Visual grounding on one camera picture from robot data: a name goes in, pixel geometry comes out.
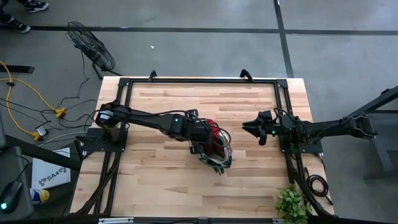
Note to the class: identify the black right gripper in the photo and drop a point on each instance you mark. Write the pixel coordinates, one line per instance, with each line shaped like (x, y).
(272, 129)

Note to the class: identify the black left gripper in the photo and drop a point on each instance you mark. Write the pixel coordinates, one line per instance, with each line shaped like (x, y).
(202, 132)

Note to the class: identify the red glove black fingertips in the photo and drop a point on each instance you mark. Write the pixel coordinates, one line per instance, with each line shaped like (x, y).
(217, 149)

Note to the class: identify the beige green canvas gardening bag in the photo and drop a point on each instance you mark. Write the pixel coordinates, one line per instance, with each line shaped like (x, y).
(205, 158)

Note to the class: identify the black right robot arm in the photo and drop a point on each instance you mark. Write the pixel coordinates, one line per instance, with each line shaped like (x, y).
(329, 127)

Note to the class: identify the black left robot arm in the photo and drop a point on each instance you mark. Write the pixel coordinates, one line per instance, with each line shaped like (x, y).
(143, 119)

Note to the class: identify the black table clamp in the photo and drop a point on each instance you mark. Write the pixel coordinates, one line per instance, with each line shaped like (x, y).
(247, 74)
(152, 75)

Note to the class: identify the green artificial plant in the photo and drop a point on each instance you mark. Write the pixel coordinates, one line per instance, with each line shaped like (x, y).
(292, 203)

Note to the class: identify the black metal stand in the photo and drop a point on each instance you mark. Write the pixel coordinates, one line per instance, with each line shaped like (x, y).
(381, 155)

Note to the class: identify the black floor fan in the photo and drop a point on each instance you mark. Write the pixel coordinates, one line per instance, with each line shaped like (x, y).
(93, 49)

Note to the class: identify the white SA4 box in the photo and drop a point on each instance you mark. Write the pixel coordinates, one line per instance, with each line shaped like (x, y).
(49, 165)

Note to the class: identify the blue yellow white can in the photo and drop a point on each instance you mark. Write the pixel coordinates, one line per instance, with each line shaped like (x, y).
(42, 196)

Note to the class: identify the black floor bar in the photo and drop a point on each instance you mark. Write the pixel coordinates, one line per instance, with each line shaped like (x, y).
(18, 69)

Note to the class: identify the black computer mouse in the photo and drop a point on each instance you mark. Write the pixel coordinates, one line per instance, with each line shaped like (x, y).
(11, 196)

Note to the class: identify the person's shoe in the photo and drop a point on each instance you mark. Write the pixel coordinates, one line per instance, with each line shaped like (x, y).
(21, 27)
(37, 6)

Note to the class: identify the person's leg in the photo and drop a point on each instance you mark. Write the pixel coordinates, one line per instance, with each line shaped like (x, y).
(4, 15)

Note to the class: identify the black aluminium table frame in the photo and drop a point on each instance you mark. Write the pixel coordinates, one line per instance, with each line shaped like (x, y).
(202, 81)

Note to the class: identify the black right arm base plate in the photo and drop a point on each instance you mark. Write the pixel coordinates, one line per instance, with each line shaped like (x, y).
(314, 148)

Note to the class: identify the black rail silver brackets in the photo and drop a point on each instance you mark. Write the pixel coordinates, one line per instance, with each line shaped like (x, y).
(155, 221)

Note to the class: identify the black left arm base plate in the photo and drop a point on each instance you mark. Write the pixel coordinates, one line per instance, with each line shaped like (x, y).
(93, 145)

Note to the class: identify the black diagonal desk rail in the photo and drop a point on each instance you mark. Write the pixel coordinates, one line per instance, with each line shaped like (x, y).
(40, 152)

